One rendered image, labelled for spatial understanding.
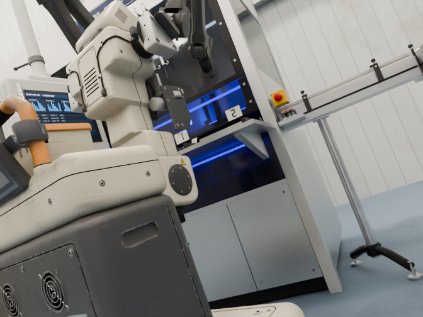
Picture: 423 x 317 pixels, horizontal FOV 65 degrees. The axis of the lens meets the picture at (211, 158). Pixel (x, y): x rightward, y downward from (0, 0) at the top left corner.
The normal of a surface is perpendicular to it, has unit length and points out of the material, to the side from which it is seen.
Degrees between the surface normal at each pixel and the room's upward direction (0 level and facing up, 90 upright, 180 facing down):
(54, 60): 90
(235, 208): 90
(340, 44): 90
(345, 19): 90
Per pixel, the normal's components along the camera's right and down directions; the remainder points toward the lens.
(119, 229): 0.75, -0.33
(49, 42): -0.39, 0.04
